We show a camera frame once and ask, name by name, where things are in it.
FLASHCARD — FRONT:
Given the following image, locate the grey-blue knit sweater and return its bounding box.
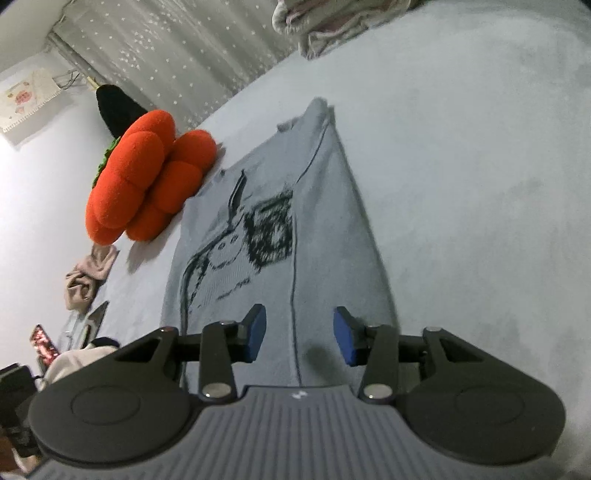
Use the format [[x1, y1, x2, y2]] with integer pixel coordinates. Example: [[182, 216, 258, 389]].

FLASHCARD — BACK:
[[159, 96, 400, 394]]

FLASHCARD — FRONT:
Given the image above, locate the folded white quilt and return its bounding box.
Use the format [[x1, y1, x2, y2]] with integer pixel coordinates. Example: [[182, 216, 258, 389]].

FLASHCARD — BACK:
[[271, 0, 417, 60]]

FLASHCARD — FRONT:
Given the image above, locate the white cloth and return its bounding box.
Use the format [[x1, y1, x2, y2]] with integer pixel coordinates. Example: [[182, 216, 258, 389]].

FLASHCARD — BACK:
[[39, 339, 119, 393]]

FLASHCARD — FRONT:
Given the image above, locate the smartphone with red screen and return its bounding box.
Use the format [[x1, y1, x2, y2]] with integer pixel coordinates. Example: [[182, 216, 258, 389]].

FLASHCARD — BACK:
[[29, 324, 62, 368]]

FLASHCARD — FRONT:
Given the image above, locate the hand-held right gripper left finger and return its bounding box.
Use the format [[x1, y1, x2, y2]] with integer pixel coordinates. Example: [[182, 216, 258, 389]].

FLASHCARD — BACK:
[[113, 304, 268, 403]]

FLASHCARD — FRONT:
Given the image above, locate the beige pink cloth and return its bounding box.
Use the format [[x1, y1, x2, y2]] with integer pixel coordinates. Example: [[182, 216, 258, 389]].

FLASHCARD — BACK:
[[64, 244, 120, 315]]

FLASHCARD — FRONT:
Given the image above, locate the grey star-patterned curtain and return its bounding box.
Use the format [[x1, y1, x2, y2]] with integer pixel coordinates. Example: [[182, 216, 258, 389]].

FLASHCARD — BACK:
[[46, 0, 301, 136]]

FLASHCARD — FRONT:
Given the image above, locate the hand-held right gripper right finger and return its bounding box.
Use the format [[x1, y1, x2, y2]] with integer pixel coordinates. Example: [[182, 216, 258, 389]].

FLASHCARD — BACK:
[[333, 306, 491, 404]]

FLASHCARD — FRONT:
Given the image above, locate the black plush cushion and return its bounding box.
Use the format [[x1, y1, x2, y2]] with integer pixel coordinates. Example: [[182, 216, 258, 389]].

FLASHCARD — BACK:
[[95, 84, 149, 139]]

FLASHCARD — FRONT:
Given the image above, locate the orange pumpkin plush cushion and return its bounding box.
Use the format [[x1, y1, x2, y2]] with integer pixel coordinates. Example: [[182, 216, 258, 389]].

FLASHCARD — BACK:
[[86, 110, 218, 246]]

